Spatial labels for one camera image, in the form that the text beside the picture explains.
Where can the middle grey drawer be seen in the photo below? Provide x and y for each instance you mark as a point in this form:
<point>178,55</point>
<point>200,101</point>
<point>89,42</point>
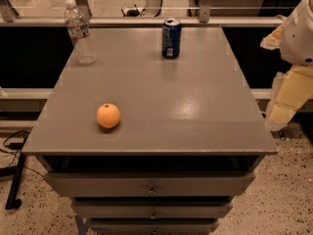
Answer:
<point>152,208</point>

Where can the black stand leg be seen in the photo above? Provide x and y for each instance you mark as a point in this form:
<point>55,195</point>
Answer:
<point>13,203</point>

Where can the metal railing frame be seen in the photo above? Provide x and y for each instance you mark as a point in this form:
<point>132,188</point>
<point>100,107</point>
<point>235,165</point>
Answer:
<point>11,17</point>

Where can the clear plastic water bottle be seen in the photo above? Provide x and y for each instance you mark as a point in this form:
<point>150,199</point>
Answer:
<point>79,33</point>

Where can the grey drawer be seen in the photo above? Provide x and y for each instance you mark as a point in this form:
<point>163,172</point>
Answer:
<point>153,227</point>
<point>152,208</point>
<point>149,184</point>

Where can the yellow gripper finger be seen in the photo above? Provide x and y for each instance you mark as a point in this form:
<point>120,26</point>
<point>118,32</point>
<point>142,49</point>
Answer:
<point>289,92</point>
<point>273,40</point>

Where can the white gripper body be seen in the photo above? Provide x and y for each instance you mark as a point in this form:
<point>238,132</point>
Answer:
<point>298,38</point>

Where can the blue soda can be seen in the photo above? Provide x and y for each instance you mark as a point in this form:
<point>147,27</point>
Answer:
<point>171,36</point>

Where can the top grey drawer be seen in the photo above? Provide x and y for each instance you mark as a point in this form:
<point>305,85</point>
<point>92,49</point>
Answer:
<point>149,184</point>

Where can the orange fruit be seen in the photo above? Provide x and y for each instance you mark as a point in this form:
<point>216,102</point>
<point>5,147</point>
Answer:
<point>108,116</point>

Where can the grey drawer cabinet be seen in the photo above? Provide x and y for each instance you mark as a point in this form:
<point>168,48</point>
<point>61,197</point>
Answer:
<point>191,114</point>

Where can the bottom grey drawer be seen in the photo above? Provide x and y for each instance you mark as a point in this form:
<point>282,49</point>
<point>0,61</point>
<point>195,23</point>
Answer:
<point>153,227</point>

